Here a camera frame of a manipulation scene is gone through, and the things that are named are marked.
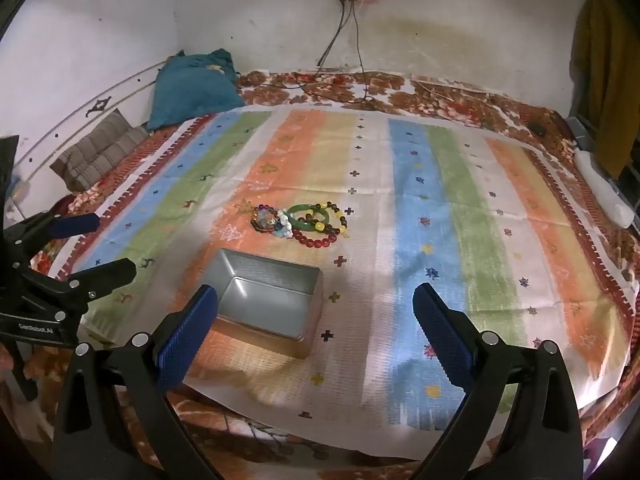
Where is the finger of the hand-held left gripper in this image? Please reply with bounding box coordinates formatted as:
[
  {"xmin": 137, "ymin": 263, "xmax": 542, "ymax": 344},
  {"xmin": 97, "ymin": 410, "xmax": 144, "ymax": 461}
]
[
  {"xmin": 20, "ymin": 258, "xmax": 137, "ymax": 318},
  {"xmin": 0, "ymin": 211, "xmax": 101, "ymax": 261}
]

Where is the yellow hanging cloth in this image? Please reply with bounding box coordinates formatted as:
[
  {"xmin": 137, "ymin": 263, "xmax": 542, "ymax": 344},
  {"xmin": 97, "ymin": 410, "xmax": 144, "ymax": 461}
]
[{"xmin": 570, "ymin": 0, "xmax": 640, "ymax": 178}]

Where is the teal pillow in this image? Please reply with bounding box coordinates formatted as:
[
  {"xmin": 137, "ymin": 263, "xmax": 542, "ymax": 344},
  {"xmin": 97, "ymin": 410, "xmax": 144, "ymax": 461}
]
[{"xmin": 146, "ymin": 49, "xmax": 246, "ymax": 132}]

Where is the white bead bracelet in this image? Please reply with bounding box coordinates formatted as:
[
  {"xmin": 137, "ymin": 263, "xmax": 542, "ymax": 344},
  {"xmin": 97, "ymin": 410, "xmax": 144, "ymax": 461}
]
[{"xmin": 272, "ymin": 212, "xmax": 296, "ymax": 240}]

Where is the black cable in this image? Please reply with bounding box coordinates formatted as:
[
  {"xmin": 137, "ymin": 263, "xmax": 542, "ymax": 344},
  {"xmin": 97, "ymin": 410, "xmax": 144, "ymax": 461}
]
[
  {"xmin": 320, "ymin": 0, "xmax": 373, "ymax": 106},
  {"xmin": 287, "ymin": 0, "xmax": 351, "ymax": 91}
]

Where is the silver metal tin box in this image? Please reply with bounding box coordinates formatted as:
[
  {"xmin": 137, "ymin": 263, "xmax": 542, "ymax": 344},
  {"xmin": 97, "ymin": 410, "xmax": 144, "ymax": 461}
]
[{"xmin": 204, "ymin": 248, "xmax": 324, "ymax": 360}]

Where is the striped printed mat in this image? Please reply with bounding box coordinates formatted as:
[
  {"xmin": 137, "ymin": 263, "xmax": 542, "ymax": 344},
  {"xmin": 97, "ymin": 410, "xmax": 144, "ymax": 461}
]
[{"xmin": 52, "ymin": 107, "xmax": 632, "ymax": 461}]

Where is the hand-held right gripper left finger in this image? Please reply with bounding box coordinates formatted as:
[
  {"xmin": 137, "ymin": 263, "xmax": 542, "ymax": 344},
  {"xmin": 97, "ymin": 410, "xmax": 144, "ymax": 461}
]
[{"xmin": 52, "ymin": 284, "xmax": 219, "ymax": 480}]

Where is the multicolour bead bracelet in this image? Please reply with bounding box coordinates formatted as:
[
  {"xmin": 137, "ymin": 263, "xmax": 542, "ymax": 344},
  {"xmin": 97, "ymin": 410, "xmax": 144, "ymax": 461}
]
[{"xmin": 250, "ymin": 204, "xmax": 283, "ymax": 233}]

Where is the yellow and dark bead bracelet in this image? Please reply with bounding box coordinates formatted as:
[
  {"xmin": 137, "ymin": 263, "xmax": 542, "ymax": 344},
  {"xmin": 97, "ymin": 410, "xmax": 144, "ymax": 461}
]
[{"xmin": 312, "ymin": 201, "xmax": 353, "ymax": 238}]

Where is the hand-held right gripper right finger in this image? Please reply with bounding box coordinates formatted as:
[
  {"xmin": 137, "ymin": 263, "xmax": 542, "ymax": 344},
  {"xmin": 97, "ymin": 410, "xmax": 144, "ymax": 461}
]
[{"xmin": 410, "ymin": 282, "xmax": 585, "ymax": 480}]

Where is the red bead bracelet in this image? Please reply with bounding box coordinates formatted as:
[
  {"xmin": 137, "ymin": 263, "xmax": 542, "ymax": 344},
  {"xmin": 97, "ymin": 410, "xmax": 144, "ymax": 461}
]
[{"xmin": 291, "ymin": 225, "xmax": 338, "ymax": 250}]

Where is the green jade bangle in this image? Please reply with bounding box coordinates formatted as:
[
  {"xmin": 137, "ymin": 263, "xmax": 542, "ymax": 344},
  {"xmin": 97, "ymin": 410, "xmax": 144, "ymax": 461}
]
[{"xmin": 286, "ymin": 203, "xmax": 331, "ymax": 231}]

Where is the brown striped cushion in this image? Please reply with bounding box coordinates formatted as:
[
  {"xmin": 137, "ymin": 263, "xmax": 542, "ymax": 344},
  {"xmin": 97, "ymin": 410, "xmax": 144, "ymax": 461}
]
[{"xmin": 49, "ymin": 108, "xmax": 150, "ymax": 192}]

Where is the white long object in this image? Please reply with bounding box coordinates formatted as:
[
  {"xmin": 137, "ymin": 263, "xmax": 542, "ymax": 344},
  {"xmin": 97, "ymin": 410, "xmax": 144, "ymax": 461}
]
[{"xmin": 574, "ymin": 147, "xmax": 635, "ymax": 228}]

